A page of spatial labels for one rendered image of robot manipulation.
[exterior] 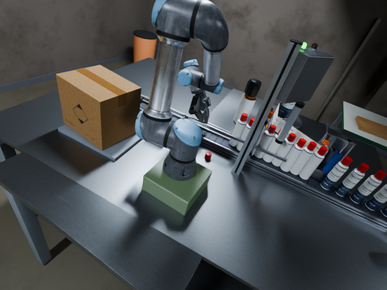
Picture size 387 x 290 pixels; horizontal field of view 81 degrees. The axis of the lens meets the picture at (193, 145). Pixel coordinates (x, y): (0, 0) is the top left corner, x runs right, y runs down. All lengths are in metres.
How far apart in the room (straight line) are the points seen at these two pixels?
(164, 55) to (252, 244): 0.78
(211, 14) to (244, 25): 3.24
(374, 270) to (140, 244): 0.95
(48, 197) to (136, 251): 0.41
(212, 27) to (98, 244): 0.80
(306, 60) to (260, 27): 3.06
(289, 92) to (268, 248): 0.62
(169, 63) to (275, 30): 3.17
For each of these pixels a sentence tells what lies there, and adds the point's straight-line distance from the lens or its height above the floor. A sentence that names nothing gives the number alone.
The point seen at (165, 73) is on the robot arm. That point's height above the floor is 1.32.
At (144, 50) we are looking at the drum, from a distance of 4.00.
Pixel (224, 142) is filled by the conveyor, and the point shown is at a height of 0.88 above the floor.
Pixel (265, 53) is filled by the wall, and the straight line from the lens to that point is 3.97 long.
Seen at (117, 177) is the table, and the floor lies 0.83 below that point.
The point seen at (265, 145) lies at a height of 0.98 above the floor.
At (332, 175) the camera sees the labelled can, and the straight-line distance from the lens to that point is 1.33.
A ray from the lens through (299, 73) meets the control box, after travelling 0.94.
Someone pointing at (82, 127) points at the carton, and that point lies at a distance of 1.23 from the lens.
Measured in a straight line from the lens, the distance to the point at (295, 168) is 1.32.
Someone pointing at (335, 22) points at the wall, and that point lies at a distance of 3.83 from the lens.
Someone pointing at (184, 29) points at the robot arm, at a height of 1.47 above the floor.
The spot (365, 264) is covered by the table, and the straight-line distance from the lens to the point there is 1.29.
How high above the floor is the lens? 1.64
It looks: 38 degrees down
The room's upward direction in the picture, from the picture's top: 15 degrees clockwise
